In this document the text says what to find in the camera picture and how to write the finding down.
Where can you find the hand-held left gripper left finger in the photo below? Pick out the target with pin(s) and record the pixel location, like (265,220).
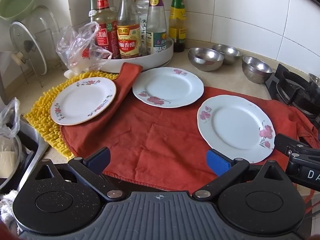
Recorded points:
(100,158)

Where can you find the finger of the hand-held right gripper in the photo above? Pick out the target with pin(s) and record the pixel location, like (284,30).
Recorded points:
(287,143)

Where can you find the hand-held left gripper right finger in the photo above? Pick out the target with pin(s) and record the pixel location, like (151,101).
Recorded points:
(218,161)

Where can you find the white plate with red flowers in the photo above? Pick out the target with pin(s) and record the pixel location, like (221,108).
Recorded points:
(235,127)
(170,87)

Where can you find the gold-rimmed small-floral plate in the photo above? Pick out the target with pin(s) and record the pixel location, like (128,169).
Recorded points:
(82,102)

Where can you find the stainless steel bowl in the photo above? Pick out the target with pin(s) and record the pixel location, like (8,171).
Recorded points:
(257,68)
(228,51)
(205,58)

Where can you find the black gas stove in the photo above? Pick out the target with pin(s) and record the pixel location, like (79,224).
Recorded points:
(287,90)

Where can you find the red cloth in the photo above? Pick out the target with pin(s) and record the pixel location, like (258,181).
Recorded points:
(150,135)

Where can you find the steel sink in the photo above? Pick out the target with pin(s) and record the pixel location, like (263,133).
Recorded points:
(35,150)

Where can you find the small steel dish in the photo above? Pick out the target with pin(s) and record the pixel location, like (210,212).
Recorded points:
(315,82)

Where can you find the yellow chenille mat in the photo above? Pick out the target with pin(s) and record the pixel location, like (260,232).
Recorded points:
(40,120)

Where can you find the glass bowl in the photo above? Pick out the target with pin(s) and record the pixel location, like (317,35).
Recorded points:
(7,157)

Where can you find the crumpled clear plastic bag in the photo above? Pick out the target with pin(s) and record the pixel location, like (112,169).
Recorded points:
(10,115)

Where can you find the white towel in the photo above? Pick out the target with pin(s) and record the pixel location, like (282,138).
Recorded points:
(7,201)

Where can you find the white two-tier turntable rack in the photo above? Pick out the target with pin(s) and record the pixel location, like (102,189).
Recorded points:
(150,57)

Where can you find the clear plastic bag red print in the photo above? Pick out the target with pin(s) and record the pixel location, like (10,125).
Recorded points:
(75,45)

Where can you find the red-label soy sauce bottle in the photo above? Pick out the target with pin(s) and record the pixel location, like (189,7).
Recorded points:
(105,40)

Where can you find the glass pot lid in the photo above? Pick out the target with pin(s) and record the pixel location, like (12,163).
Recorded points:
(32,55)

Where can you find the clear plastic packet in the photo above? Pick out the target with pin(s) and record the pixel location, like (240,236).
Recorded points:
(143,25)

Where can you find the large clear glass lid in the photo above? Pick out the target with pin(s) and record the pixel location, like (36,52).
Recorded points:
(48,27)

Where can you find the clear bottle with purple label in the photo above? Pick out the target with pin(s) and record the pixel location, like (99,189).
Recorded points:
(156,25)

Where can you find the small clear condiment bottle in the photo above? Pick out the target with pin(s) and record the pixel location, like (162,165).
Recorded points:
(93,12)

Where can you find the green-label sauce bottle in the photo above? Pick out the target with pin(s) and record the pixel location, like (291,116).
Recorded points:
(177,17)

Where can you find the green plastic basin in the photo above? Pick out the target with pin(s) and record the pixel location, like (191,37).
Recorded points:
(17,2)

